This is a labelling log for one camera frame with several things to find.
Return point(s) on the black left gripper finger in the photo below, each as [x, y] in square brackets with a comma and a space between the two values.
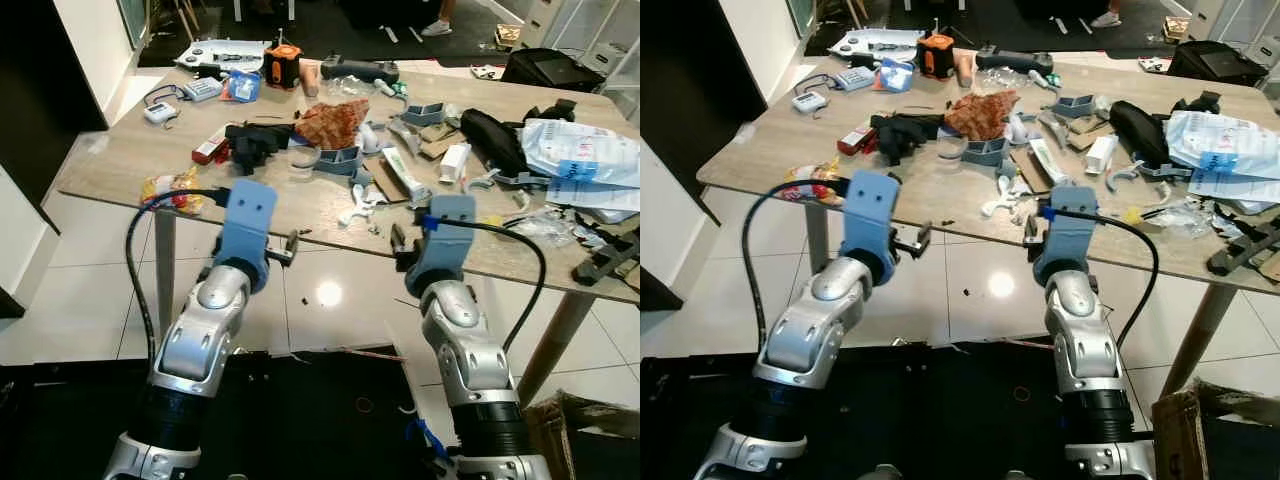
[925, 240]
[293, 247]

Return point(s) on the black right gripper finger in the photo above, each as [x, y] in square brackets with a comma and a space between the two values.
[398, 245]
[1028, 230]

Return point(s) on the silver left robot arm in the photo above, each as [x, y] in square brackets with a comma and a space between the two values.
[205, 320]
[815, 320]

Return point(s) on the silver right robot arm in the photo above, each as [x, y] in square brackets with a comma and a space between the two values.
[1080, 340]
[460, 335]

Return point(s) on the white plastic part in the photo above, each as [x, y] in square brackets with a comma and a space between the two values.
[1000, 205]
[360, 205]

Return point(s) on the white green tube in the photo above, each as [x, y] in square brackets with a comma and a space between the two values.
[405, 172]
[1048, 160]

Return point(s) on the small white box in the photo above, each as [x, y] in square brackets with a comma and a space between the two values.
[455, 162]
[1100, 155]

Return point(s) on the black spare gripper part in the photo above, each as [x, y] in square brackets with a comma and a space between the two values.
[255, 140]
[900, 135]

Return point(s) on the yellow red snack packet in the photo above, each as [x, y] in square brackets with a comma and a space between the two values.
[812, 183]
[172, 188]

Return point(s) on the brown cardboard piece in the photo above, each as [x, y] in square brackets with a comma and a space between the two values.
[1085, 128]
[436, 137]

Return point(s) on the small red box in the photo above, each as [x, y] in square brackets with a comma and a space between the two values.
[210, 146]
[856, 139]

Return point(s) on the red-brown crumpled wrapper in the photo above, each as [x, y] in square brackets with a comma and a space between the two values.
[333, 122]
[985, 112]

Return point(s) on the grey-blue printed tray part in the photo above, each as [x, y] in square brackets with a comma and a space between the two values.
[428, 112]
[1075, 105]

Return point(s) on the clear plastic wrap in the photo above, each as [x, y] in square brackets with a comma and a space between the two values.
[1180, 218]
[545, 225]

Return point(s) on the black pouch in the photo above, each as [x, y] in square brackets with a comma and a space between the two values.
[1135, 130]
[495, 140]

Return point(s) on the light wooden table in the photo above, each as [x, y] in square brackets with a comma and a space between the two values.
[130, 160]
[780, 150]

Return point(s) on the blue white packet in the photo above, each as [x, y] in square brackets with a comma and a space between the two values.
[895, 75]
[241, 86]

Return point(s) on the black power tool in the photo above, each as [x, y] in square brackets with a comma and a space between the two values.
[1015, 62]
[360, 70]

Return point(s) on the beige cup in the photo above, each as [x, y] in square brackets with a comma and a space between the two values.
[963, 70]
[310, 76]

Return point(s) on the grey keypad device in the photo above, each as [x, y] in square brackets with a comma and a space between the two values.
[855, 77]
[201, 88]

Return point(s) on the orange black device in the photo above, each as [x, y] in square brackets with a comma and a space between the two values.
[283, 66]
[937, 58]

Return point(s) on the black clamp stand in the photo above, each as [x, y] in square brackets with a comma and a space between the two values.
[1240, 252]
[605, 262]

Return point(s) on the white blue plastic bag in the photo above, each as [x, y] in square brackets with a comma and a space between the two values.
[590, 165]
[1225, 150]

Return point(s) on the white flat controller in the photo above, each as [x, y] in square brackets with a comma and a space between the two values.
[215, 50]
[870, 42]

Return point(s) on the person's white shoe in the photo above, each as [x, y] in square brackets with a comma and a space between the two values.
[437, 27]
[1107, 19]

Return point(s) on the black bag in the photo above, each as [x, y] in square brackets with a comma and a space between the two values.
[550, 68]
[1215, 62]

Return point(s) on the brown cardboard box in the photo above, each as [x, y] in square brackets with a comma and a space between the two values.
[1175, 430]
[575, 430]

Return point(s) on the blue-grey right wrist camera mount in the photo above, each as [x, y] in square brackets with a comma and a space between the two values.
[1068, 235]
[445, 240]

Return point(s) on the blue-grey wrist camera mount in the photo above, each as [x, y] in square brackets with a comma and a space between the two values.
[870, 215]
[445, 240]
[1068, 235]
[248, 215]

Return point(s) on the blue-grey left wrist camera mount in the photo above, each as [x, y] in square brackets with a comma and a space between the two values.
[870, 215]
[248, 215]

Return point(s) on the grey-blue printed bracket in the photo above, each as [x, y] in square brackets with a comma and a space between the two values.
[990, 152]
[340, 160]

